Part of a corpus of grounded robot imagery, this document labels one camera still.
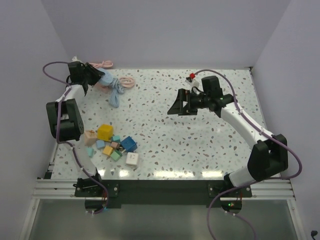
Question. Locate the teal plug adapter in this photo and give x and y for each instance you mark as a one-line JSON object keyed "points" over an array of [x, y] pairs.
{"points": [[116, 138]]}

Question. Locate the white cube adapter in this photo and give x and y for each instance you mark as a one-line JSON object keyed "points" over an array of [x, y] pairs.
{"points": [[132, 159]]}

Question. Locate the pink power strip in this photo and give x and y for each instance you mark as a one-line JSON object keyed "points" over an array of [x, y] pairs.
{"points": [[102, 88]]}

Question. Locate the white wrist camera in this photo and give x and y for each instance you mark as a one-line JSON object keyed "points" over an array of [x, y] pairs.
{"points": [[76, 59], [194, 84]]}

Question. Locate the blue cube adapter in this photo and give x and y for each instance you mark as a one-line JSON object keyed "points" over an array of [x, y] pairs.
{"points": [[129, 144]]}

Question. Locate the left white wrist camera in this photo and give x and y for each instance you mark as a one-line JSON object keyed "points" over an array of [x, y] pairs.
{"points": [[76, 59]]}

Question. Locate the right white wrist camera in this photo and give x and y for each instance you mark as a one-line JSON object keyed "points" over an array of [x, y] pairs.
{"points": [[194, 84]]}

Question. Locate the peach cube adapter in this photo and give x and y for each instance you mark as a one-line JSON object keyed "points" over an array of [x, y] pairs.
{"points": [[90, 137]]}

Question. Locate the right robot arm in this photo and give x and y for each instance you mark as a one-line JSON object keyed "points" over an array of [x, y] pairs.
{"points": [[267, 157]]}

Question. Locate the yellow and blue cube socket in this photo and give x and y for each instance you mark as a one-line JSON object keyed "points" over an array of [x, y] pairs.
{"points": [[107, 79]]}

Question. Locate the mauve plug adapter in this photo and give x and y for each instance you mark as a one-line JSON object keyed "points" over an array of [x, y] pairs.
{"points": [[116, 145]]}

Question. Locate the yellow cube adapter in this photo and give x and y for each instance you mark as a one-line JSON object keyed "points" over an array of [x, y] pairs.
{"points": [[105, 132]]}

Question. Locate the light blue plug adapter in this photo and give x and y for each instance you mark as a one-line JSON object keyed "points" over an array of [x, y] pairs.
{"points": [[90, 151]]}

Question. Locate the aluminium frame rail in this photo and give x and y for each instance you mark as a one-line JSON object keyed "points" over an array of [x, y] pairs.
{"points": [[63, 189]]}

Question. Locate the green plug adapter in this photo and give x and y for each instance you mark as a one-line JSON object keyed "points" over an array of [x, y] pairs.
{"points": [[116, 155]]}

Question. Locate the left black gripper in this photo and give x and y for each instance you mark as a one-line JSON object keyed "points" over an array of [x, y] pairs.
{"points": [[96, 73]]}

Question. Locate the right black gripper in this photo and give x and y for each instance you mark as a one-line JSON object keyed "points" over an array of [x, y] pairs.
{"points": [[185, 95]]}

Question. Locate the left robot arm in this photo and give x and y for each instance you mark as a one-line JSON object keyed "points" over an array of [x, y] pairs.
{"points": [[65, 120]]}

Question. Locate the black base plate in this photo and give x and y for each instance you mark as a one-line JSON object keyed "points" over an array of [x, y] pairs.
{"points": [[113, 194]]}

